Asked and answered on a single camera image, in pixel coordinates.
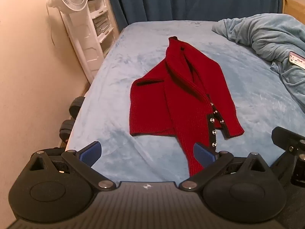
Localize wooden bed frame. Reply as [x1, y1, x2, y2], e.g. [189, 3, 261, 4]
[282, 0, 305, 15]

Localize dark fan power cord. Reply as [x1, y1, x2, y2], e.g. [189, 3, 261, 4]
[46, 3, 57, 48]

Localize red knit cardigan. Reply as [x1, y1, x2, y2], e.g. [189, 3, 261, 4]
[129, 36, 245, 177]

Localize stacked papers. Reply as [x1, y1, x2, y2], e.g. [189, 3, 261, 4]
[92, 12, 113, 36]

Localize dark blue curtain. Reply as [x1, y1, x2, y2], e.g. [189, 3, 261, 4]
[104, 0, 284, 32]

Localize smartphone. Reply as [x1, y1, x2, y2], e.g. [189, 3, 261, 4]
[288, 52, 305, 68]

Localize light blue fleece blanket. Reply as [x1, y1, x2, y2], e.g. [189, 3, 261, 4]
[212, 13, 305, 111]

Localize white shelf unit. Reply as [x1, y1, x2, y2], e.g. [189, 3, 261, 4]
[59, 0, 121, 84]

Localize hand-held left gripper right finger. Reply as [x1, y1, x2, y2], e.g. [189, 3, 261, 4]
[179, 143, 270, 192]

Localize bed with blue sheet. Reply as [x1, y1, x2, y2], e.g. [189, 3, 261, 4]
[65, 20, 305, 184]

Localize black dumbbell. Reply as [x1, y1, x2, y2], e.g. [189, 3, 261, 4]
[69, 96, 86, 120]
[59, 119, 77, 139]

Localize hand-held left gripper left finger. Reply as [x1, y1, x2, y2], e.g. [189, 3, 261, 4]
[29, 141, 117, 192]

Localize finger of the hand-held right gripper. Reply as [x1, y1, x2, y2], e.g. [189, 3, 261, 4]
[270, 126, 305, 169]

